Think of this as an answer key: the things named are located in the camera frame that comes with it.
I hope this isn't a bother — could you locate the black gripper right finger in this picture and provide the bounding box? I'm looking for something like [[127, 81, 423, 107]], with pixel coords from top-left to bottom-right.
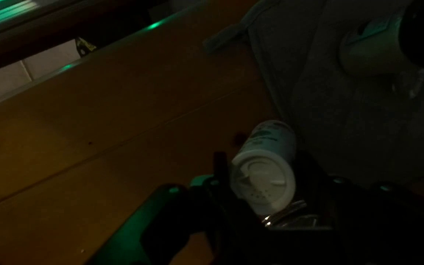
[[291, 149, 342, 228]]

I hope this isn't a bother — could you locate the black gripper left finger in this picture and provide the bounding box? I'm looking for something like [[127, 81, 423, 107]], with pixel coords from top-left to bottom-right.
[[211, 150, 246, 233]]

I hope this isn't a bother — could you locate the white spice shaker container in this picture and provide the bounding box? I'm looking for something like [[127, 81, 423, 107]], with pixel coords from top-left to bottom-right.
[[229, 118, 301, 218]]

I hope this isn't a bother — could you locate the clear drinking glass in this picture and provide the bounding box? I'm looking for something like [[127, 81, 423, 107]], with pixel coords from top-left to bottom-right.
[[389, 66, 424, 103]]

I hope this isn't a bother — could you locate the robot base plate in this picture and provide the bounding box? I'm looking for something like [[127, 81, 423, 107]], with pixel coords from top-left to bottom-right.
[[0, 0, 210, 77]]

